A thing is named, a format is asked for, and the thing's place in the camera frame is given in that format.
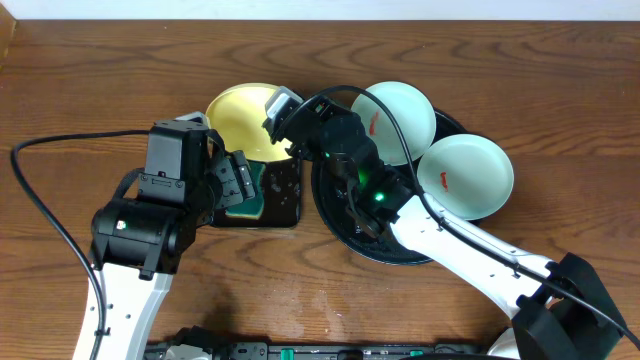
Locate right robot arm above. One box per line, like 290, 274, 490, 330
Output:
263, 89, 639, 359

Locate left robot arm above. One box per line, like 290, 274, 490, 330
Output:
73, 112, 256, 359

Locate yellow plate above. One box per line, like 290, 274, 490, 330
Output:
205, 83, 291, 163

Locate light green plate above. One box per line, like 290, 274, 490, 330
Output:
417, 134, 515, 221

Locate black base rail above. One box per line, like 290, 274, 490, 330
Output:
143, 326, 489, 360

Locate light blue plate top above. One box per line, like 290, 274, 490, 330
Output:
351, 81, 436, 166

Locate black rectangular tray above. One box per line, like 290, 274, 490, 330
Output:
204, 156, 302, 228

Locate green yellow sponge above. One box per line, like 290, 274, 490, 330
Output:
225, 161, 266, 220

